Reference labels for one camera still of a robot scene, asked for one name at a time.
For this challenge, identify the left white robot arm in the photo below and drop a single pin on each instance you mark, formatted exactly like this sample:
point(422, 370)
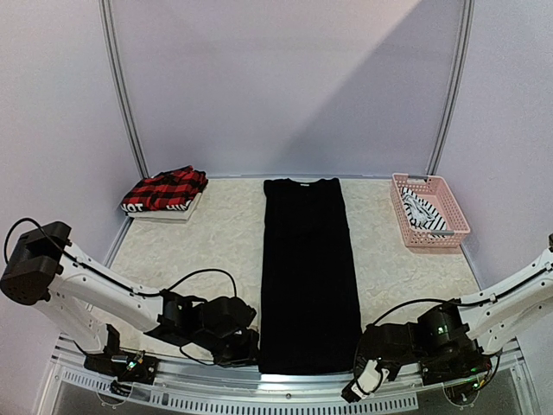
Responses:
point(47, 271)

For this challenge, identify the aluminium front rail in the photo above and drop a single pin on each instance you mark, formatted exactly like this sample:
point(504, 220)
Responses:
point(182, 386)

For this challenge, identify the black white striped garment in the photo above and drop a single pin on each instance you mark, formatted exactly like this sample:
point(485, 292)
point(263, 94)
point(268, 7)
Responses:
point(421, 214)

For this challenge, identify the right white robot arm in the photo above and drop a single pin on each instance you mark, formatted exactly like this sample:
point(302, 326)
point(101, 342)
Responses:
point(500, 312)

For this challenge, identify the white folded garment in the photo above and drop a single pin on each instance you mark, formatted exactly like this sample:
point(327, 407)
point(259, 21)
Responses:
point(175, 213)

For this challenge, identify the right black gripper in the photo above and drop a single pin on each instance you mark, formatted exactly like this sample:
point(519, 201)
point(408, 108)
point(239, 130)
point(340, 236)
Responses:
point(372, 346)

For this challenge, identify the red black plaid shirt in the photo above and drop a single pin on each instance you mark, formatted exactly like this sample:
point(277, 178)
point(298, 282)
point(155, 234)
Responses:
point(173, 190)

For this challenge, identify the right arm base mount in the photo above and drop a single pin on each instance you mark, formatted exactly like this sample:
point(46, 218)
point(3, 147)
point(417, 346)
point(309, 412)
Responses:
point(455, 364)

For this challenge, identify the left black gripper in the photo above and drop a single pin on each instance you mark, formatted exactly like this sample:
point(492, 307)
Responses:
point(247, 354)

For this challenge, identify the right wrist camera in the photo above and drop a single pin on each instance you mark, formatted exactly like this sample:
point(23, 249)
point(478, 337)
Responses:
point(366, 382)

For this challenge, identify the black t-shirt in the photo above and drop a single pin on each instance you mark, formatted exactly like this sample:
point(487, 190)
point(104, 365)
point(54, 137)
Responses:
point(310, 314)

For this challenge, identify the right aluminium frame post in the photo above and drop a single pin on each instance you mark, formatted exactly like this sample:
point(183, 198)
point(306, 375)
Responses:
point(454, 85)

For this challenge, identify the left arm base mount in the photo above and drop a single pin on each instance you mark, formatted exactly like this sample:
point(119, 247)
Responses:
point(122, 365)

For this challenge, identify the aluminium frame post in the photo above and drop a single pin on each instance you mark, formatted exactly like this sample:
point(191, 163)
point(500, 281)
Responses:
point(121, 91)
point(454, 85)

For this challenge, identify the pink plastic basket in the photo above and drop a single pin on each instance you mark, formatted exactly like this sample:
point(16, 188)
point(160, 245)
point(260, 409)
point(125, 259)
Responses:
point(435, 190)

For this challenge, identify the left aluminium frame post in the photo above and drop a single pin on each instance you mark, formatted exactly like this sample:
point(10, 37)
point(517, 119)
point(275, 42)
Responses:
point(121, 91)

